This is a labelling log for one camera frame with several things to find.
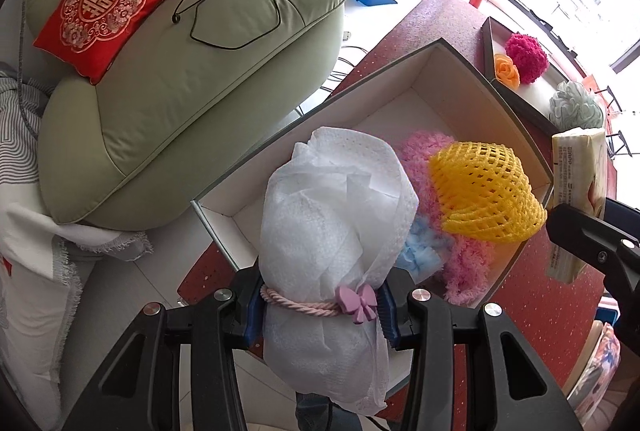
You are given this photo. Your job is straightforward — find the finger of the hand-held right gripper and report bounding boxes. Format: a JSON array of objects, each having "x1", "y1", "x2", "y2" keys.
[
  {"x1": 545, "y1": 203, "x2": 640, "y2": 272},
  {"x1": 604, "y1": 197, "x2": 640, "y2": 227}
]

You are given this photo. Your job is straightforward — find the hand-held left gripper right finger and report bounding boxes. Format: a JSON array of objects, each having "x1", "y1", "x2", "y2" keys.
[{"x1": 376, "y1": 267, "x2": 586, "y2": 431}]

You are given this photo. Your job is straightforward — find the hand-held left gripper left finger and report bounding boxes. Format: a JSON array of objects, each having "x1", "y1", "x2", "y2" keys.
[{"x1": 60, "y1": 263, "x2": 266, "y2": 431}]

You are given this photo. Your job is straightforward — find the cream tissue pack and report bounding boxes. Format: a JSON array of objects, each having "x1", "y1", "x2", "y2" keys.
[{"x1": 545, "y1": 128, "x2": 608, "y2": 283}]

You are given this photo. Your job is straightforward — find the light blue fluffy cloth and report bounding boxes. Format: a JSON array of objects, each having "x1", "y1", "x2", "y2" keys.
[{"x1": 397, "y1": 216, "x2": 446, "y2": 284}]

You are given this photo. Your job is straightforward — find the pink fluffy cloth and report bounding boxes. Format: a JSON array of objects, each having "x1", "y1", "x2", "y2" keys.
[{"x1": 395, "y1": 129, "x2": 501, "y2": 307}]

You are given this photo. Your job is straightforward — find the yellow foam fruit net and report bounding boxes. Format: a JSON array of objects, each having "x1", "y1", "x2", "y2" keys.
[{"x1": 427, "y1": 141, "x2": 547, "y2": 243}]

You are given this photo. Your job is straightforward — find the white nonwoven drawstring bag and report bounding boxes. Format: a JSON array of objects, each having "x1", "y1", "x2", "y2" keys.
[{"x1": 259, "y1": 127, "x2": 420, "y2": 417}]

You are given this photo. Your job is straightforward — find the large grey cardboard box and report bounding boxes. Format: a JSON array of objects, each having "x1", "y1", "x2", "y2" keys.
[{"x1": 190, "y1": 38, "x2": 556, "y2": 312}]

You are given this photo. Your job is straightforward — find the floral cushion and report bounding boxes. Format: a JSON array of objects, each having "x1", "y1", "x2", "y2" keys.
[{"x1": 570, "y1": 321, "x2": 623, "y2": 427}]

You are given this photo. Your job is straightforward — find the person's blue jeans legs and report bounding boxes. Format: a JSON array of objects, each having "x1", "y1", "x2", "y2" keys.
[{"x1": 295, "y1": 391, "x2": 361, "y2": 431}]

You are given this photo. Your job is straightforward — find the green mesh bath loofah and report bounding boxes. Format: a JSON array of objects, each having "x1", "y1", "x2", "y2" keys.
[{"x1": 549, "y1": 81, "x2": 606, "y2": 132}]

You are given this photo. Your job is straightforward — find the shallow grey tray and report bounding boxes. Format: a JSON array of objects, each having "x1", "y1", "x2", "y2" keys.
[{"x1": 482, "y1": 16, "x2": 561, "y2": 136}]

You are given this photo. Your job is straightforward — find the magenta fluffy pom-pom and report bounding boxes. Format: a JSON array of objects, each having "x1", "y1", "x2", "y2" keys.
[{"x1": 505, "y1": 33, "x2": 549, "y2": 84}]

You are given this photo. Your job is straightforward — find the orange fabric flower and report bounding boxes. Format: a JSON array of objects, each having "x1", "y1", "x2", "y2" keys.
[{"x1": 492, "y1": 53, "x2": 522, "y2": 88}]

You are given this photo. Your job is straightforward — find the white fringed blanket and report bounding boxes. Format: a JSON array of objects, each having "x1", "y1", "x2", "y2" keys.
[{"x1": 0, "y1": 181, "x2": 153, "y2": 412}]

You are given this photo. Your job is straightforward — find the green leather sofa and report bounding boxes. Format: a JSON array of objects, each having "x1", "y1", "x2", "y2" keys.
[{"x1": 22, "y1": 0, "x2": 357, "y2": 229}]

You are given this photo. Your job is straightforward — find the grey striped cloth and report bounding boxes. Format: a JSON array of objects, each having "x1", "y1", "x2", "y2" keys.
[{"x1": 0, "y1": 63, "x2": 56, "y2": 192}]

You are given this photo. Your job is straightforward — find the red embroidered cushion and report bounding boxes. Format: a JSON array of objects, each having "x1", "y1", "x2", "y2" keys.
[{"x1": 32, "y1": 0, "x2": 188, "y2": 86}]

